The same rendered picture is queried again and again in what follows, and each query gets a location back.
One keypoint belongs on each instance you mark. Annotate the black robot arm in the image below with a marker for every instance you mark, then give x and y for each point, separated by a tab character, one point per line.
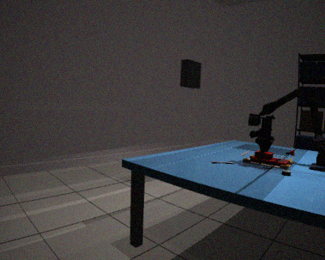
312	101

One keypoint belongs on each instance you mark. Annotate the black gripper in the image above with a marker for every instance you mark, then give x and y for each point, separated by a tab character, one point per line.
264	140

